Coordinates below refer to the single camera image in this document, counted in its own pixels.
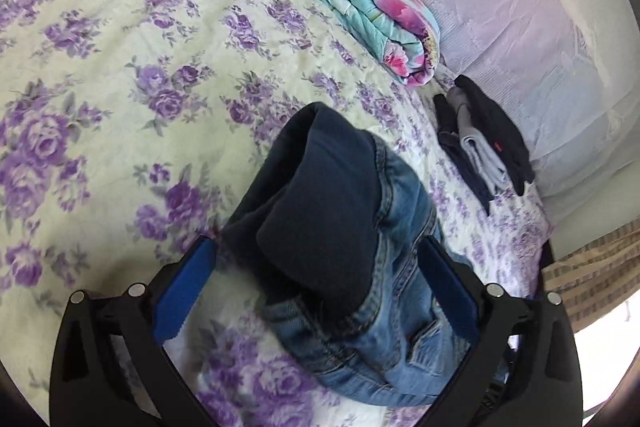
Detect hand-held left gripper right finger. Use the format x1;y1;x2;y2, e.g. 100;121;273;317
417;236;583;427

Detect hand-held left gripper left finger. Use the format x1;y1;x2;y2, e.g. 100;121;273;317
48;236;221;427

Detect blue denim pants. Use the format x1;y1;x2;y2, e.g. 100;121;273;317
220;102;511;408

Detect folded grey pants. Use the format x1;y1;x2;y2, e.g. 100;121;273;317
446;87;508;195

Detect folded black pants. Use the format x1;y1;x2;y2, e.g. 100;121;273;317
454;74;537;196

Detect folded dark navy pants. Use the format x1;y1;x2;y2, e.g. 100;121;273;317
433;93;496;215

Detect beige checked curtain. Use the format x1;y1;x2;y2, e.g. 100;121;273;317
542;222;640;333

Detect purple floral bedspread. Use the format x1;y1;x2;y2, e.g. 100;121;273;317
0;0;556;427

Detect lavender embroidered headboard cover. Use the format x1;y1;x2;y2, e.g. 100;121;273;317
290;0;640;208

